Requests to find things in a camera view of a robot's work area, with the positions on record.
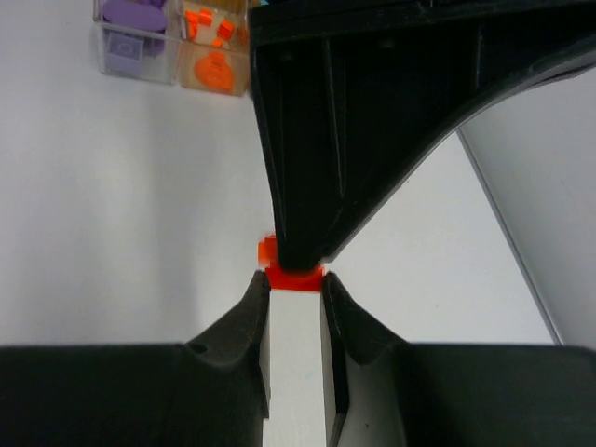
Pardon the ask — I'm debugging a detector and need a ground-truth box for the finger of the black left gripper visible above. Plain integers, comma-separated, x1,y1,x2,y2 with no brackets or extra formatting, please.
249,1,595,271

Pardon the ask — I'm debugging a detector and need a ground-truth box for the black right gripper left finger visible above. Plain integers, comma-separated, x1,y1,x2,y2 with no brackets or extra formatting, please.
1,271,270,446

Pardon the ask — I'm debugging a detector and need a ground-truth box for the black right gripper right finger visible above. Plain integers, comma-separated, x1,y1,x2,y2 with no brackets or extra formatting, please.
321,274,595,446

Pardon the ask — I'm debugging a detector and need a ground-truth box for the orange lego flower piece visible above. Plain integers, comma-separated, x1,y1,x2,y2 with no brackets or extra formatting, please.
257,234,326,293

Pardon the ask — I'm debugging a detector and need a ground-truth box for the orange round lego piece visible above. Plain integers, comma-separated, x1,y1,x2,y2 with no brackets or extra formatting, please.
193,51,234,93

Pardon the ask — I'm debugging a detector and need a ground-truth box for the purple arch lego brick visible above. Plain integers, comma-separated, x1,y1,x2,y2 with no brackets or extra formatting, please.
102,0,168,34

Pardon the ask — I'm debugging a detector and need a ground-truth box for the lilac lego brick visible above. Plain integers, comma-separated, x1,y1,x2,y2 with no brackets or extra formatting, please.
104,32,143,76

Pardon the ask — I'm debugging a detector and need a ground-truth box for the small orange lego brick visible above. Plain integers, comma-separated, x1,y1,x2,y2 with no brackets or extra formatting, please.
184,8,213,41
217,20,236,41

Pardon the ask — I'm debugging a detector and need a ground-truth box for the clear transparent container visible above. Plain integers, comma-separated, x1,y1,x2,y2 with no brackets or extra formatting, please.
93,1,182,85

